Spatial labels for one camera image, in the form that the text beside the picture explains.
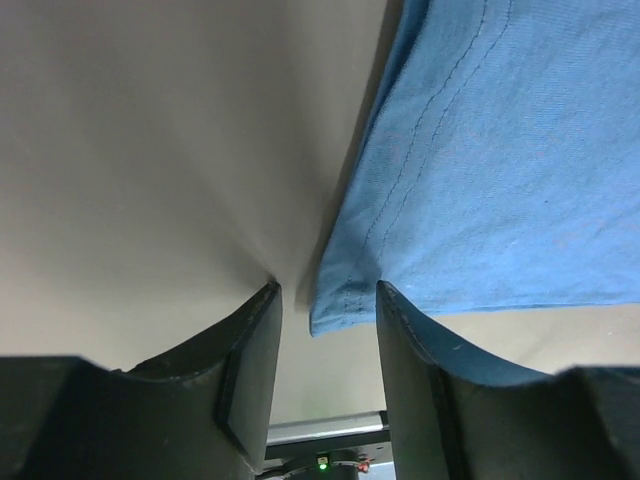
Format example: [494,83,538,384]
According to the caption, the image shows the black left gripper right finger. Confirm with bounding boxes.
[376,281,565,479]

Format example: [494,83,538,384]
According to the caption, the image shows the blue t shirt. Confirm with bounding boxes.
[309,0,639,336]

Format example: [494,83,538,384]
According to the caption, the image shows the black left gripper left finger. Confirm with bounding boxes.
[126,281,282,475]

